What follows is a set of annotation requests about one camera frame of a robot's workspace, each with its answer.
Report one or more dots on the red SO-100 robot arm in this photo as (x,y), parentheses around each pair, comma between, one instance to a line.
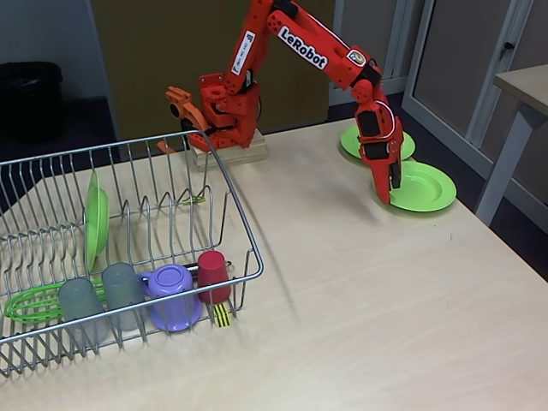
(325,60)

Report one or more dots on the grey office cabinet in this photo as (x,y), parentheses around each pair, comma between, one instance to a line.
(462,64)

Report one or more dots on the purple plastic mug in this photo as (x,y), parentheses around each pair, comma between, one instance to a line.
(171,287)

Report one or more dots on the beige side table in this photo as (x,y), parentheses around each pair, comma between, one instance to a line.
(526,81)

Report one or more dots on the black trash bin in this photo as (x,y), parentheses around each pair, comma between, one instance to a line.
(30,98)

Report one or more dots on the red plastic cup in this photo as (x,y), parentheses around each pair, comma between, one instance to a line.
(212,274)

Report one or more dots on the wooden base block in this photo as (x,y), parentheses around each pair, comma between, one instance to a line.
(252,152)

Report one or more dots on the green plastic plate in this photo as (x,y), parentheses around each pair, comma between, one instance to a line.
(97,222)
(424,188)
(349,141)

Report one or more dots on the yellow black tape marker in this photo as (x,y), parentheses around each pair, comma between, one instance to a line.
(194,200)
(222,316)

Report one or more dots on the translucent grey plastic cup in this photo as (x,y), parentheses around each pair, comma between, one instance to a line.
(122,287)
(79,299)

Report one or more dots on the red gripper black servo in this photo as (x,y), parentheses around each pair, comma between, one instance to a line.
(378,159)

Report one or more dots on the black cabinet key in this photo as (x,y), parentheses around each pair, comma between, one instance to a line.
(508,48)

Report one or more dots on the brown cork board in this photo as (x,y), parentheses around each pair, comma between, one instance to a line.
(150,64)

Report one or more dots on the orange plastic clamp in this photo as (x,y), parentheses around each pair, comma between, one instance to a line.
(188,113)

